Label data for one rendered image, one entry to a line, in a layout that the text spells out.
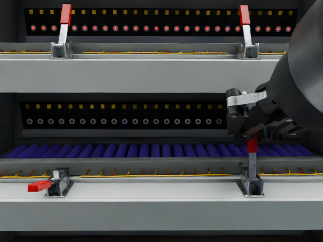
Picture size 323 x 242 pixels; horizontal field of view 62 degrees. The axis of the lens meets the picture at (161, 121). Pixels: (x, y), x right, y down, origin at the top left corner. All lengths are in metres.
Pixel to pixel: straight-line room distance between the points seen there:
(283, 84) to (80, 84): 0.27
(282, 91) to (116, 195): 0.25
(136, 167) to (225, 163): 0.14
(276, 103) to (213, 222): 0.20
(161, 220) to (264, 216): 0.14
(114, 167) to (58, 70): 0.16
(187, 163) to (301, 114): 0.24
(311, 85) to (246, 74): 0.22
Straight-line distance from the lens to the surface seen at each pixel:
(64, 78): 0.40
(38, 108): 0.57
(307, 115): 0.22
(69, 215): 0.39
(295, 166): 0.48
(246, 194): 0.39
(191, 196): 0.38
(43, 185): 0.34
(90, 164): 0.43
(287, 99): 0.22
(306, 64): 0.18
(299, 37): 0.19
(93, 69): 0.39
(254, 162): 0.39
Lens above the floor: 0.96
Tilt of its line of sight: 5 degrees up
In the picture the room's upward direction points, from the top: straight up
